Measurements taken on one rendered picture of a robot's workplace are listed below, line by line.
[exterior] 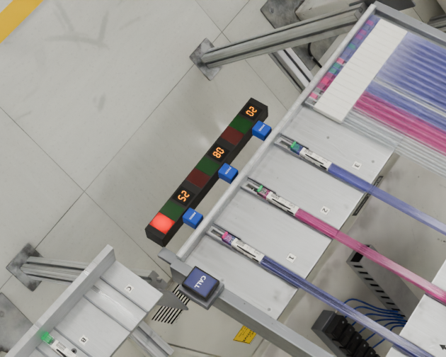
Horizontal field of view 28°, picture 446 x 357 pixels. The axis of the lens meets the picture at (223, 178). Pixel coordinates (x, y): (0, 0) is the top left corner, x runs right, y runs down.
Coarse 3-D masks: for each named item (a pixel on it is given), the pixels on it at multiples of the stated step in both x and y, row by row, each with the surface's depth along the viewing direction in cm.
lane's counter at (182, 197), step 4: (180, 188) 161; (184, 188) 161; (176, 192) 161; (180, 192) 161; (184, 192) 161; (188, 192) 161; (176, 196) 160; (180, 196) 160; (184, 196) 160; (188, 196) 160; (192, 196) 160; (176, 200) 160; (180, 200) 160; (184, 200) 160; (188, 200) 160; (184, 204) 160
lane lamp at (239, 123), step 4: (236, 116) 168; (240, 116) 168; (236, 120) 168; (240, 120) 168; (244, 120) 168; (232, 124) 168; (236, 124) 168; (240, 124) 168; (244, 124) 168; (248, 124) 167; (252, 124) 167; (236, 128) 167; (240, 128) 167; (244, 128) 167; (248, 128) 167; (244, 132) 167
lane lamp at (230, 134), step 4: (228, 128) 167; (232, 128) 167; (224, 132) 167; (228, 132) 167; (232, 132) 167; (236, 132) 167; (240, 132) 167; (220, 136) 166; (224, 136) 166; (228, 136) 166; (232, 136) 166; (236, 136) 166; (240, 136) 166; (228, 140) 166; (232, 140) 166; (236, 140) 166
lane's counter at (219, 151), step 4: (216, 144) 166; (212, 148) 165; (216, 148) 165; (220, 148) 165; (224, 148) 165; (208, 152) 165; (212, 152) 165; (216, 152) 165; (220, 152) 165; (224, 152) 165; (228, 152) 165; (212, 156) 164; (216, 156) 164; (220, 156) 164; (224, 156) 164; (220, 160) 164
